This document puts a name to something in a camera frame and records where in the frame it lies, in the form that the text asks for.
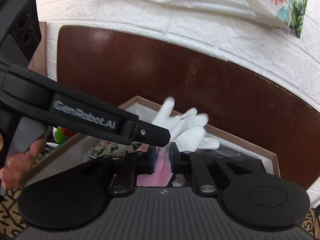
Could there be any person's left hand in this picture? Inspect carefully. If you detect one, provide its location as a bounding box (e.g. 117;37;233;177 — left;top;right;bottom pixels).
0;131;47;189

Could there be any brown paper bag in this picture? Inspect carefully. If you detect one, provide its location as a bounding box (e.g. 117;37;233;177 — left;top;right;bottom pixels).
27;22;48;78

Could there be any printed drawstring cloth pouch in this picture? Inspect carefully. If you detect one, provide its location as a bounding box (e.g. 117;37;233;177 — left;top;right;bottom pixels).
84;140;150;161

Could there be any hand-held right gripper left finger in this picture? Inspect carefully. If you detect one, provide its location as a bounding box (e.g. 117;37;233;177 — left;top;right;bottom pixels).
82;148;157;197

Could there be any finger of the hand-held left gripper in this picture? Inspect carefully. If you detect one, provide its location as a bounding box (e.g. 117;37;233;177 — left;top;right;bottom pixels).
134;120;172;147

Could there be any tan letter printed blanket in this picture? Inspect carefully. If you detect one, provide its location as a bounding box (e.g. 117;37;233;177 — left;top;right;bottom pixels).
0;187;320;240

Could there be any brown wooden headboard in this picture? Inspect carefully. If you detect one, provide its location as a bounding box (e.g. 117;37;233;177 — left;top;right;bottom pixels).
57;25;320;200

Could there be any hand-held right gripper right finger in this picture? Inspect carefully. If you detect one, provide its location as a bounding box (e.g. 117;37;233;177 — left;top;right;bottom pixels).
169;142;253;195

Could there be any pink and white glove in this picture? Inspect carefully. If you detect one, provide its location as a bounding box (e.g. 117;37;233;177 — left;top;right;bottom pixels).
136;97;220;187

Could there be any green and white bottle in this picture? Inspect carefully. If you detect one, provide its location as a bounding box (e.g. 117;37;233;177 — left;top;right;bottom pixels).
51;126;75;145

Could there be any brown cardboard box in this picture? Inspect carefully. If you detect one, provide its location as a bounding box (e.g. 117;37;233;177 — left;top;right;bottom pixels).
24;95;280;188

